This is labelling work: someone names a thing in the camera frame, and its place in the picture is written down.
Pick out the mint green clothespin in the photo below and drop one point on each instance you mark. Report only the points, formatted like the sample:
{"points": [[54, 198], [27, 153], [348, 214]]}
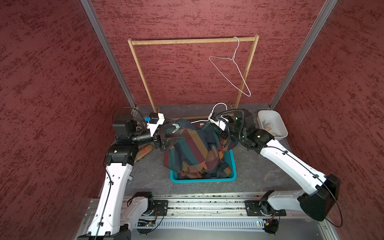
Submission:
{"points": [[177, 127]]}

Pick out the teal plastic basket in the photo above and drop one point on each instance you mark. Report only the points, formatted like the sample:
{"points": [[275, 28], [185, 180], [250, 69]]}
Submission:
{"points": [[229, 159]]}

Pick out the brown cardboard tube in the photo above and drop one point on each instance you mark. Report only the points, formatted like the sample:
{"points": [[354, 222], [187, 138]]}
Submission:
{"points": [[144, 151]]}

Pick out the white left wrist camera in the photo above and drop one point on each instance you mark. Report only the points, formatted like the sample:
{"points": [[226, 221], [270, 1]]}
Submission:
{"points": [[154, 120]]}

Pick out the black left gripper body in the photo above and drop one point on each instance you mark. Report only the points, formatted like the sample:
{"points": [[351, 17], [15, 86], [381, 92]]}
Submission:
{"points": [[157, 141]]}

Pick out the white wire hanger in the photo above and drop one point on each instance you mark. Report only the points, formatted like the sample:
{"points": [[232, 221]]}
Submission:
{"points": [[214, 112], [229, 69]]}

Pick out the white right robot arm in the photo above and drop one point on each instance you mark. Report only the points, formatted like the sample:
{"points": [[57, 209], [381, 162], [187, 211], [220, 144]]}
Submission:
{"points": [[318, 194]]}

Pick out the aluminium corner post right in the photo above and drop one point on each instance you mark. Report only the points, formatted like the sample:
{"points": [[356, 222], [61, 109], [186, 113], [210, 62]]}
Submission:
{"points": [[316, 28]]}

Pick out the aluminium corner post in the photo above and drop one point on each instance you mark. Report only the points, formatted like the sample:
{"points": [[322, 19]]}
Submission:
{"points": [[95, 22], [316, 28]]}

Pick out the wooden clothes rack frame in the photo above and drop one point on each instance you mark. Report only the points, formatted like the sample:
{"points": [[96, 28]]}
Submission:
{"points": [[254, 40]]}

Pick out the aluminium corner post left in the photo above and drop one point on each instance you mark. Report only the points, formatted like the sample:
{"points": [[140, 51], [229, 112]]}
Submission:
{"points": [[95, 22]]}

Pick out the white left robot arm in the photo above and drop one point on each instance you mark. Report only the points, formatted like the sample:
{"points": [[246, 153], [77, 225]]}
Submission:
{"points": [[110, 222]]}

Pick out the white plastic bin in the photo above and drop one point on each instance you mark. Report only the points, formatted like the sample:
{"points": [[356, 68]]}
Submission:
{"points": [[272, 122]]}

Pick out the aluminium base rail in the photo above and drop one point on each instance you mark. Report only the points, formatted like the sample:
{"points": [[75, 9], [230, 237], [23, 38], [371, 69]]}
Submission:
{"points": [[224, 212]]}

